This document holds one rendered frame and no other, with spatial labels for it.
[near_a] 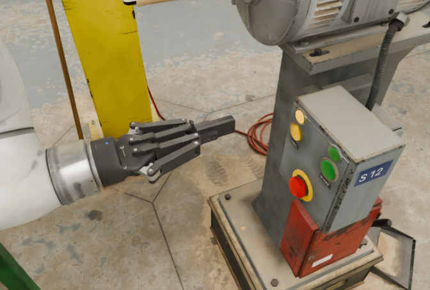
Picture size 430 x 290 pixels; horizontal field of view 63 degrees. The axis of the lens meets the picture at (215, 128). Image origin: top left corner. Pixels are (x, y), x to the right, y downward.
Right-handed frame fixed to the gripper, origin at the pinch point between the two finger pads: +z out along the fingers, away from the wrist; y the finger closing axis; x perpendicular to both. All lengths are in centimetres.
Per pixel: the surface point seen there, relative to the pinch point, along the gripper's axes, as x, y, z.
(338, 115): 4.7, 9.7, 17.1
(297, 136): -0.5, 6.9, 12.2
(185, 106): -104, -132, 34
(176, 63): -103, -182, 45
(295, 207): -46, -5, 27
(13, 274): -70, -32, -58
